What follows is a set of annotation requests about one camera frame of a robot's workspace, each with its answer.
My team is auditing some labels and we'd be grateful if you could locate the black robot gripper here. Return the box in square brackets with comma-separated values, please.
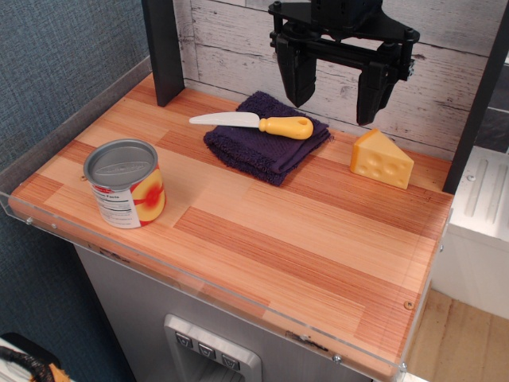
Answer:
[269, 1, 420, 126]

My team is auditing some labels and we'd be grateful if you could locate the yellow toy cheese wedge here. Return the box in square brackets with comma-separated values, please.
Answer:
[350, 129, 414, 189]

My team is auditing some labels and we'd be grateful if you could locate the dark purple folded cloth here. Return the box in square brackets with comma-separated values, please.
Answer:
[203, 90, 333, 187]

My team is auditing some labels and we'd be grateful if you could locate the clear acrylic table guard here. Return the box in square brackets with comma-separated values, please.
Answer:
[11, 76, 452, 381]

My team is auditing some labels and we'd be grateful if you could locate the toy tin can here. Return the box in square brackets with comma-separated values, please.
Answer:
[84, 138, 166, 229]

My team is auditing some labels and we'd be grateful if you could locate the white toy cabinet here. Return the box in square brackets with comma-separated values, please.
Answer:
[431, 146, 508, 318]

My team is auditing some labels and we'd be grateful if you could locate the silver toy fridge front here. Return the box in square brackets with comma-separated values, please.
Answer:
[76, 247, 367, 381]

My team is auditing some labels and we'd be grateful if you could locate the silver dispenser button panel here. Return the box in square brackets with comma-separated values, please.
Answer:
[164, 314, 262, 381]

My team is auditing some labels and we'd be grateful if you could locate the black orange object corner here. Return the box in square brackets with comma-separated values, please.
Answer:
[1, 333, 72, 381]

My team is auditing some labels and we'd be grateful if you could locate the toy knife yellow handle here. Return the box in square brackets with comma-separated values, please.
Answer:
[189, 111, 314, 140]

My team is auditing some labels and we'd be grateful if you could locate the dark right vertical post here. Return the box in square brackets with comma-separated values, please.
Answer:
[442, 4, 508, 194]

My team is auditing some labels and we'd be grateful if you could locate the dark vertical post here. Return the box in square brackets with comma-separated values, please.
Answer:
[442, 4, 508, 194]
[142, 0, 185, 107]

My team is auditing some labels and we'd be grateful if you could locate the dark left vertical post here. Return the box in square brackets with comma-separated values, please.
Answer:
[142, 0, 185, 107]

